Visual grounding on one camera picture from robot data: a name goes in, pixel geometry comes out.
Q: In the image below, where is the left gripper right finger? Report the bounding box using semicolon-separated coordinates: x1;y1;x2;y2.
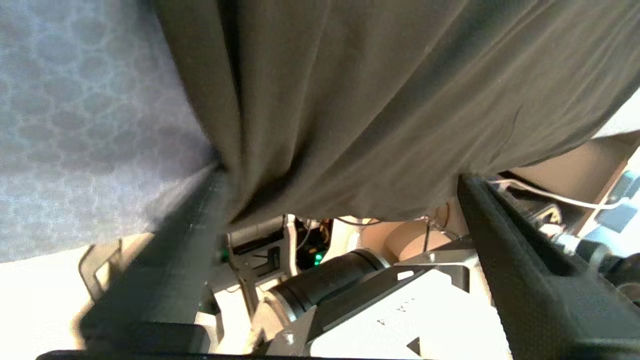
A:
457;172;640;360

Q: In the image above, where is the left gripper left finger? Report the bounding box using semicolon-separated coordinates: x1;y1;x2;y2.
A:
77;165;232;353

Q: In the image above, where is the black moon print T-shirt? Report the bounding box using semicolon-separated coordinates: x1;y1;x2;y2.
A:
150;0;640;233

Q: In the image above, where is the white and black robot chassis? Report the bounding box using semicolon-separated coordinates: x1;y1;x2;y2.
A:
200;215;501;360

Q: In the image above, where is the blue bed sheet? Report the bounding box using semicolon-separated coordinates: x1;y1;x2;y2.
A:
0;0;223;263

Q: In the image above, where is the thin white cable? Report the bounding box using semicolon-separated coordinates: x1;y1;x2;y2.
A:
487;179;632;211

